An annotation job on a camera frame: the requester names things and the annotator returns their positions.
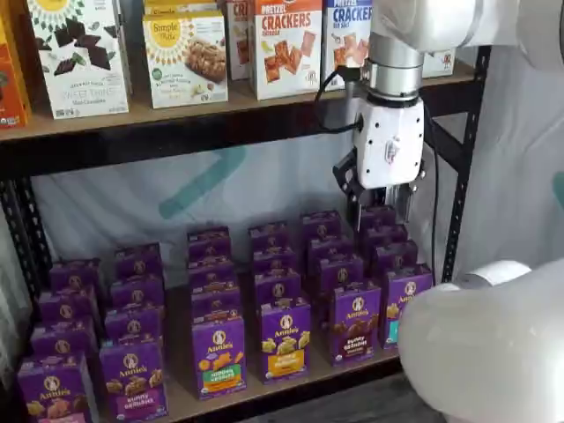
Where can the brown wooden shelf board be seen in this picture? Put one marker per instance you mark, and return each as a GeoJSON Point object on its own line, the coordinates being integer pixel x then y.
{"type": "Point", "coordinates": [141, 115]}
{"type": "Point", "coordinates": [176, 308]}

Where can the blue pretzel crackers box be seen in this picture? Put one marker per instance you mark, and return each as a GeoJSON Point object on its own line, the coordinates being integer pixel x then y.
{"type": "Point", "coordinates": [346, 35]}

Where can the pale hanging curtain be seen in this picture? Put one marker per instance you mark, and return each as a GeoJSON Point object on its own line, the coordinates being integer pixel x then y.
{"type": "Point", "coordinates": [506, 154]}

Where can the orange pretzel crackers box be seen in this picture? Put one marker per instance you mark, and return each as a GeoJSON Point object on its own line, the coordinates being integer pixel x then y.
{"type": "Point", "coordinates": [286, 48]}
{"type": "Point", "coordinates": [240, 39]}

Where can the white Sweet Thins box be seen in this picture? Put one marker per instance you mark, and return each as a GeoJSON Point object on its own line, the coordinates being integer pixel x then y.
{"type": "Point", "coordinates": [79, 57]}

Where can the Simple Mills bar box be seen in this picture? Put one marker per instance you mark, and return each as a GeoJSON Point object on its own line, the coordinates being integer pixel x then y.
{"type": "Point", "coordinates": [180, 6]}
{"type": "Point", "coordinates": [187, 61]}

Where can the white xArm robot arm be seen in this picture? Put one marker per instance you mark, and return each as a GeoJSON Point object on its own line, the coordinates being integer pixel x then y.
{"type": "Point", "coordinates": [484, 343]}

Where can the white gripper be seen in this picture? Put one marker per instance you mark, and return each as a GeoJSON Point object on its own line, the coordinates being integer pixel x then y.
{"type": "Point", "coordinates": [388, 141]}

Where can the purple Annie's box yellow patch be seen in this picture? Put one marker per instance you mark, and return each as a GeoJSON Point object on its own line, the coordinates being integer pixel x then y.
{"type": "Point", "coordinates": [285, 341]}

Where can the black metal shelf frame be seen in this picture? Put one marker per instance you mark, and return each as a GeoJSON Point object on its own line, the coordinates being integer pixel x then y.
{"type": "Point", "coordinates": [176, 150]}

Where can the purple Annie's snack box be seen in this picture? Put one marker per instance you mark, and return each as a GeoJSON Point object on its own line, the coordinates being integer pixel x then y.
{"type": "Point", "coordinates": [211, 273]}
{"type": "Point", "coordinates": [61, 339]}
{"type": "Point", "coordinates": [385, 235]}
{"type": "Point", "coordinates": [379, 216]}
{"type": "Point", "coordinates": [132, 324]}
{"type": "Point", "coordinates": [341, 273]}
{"type": "Point", "coordinates": [274, 259]}
{"type": "Point", "coordinates": [136, 293]}
{"type": "Point", "coordinates": [269, 235]}
{"type": "Point", "coordinates": [216, 302]}
{"type": "Point", "coordinates": [330, 249]}
{"type": "Point", "coordinates": [66, 306]}
{"type": "Point", "coordinates": [209, 242]}
{"type": "Point", "coordinates": [138, 262]}
{"type": "Point", "coordinates": [395, 257]}
{"type": "Point", "coordinates": [277, 286]}
{"type": "Point", "coordinates": [321, 224]}
{"type": "Point", "coordinates": [75, 275]}

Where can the orange snack box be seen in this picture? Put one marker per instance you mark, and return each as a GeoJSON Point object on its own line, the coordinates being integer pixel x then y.
{"type": "Point", "coordinates": [11, 79]}

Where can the translucent sheet with teal print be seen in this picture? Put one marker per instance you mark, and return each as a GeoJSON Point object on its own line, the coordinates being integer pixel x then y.
{"type": "Point", "coordinates": [132, 207]}

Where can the purple Annie's box green patch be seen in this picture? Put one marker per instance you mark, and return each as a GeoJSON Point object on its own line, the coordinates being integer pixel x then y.
{"type": "Point", "coordinates": [219, 357]}

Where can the purple Annie's box teal patch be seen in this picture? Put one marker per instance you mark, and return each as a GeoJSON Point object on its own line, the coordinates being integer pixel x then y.
{"type": "Point", "coordinates": [405, 295]}

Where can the purple Annie's box pink patch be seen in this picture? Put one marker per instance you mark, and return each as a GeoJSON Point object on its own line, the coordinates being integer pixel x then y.
{"type": "Point", "coordinates": [55, 388]}

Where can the purple Annie's box violet patch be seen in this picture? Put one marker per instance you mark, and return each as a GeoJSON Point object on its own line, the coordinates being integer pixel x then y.
{"type": "Point", "coordinates": [134, 379]}

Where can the purple Annie's box brown patch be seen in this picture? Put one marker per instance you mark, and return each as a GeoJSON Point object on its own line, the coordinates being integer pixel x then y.
{"type": "Point", "coordinates": [354, 326]}

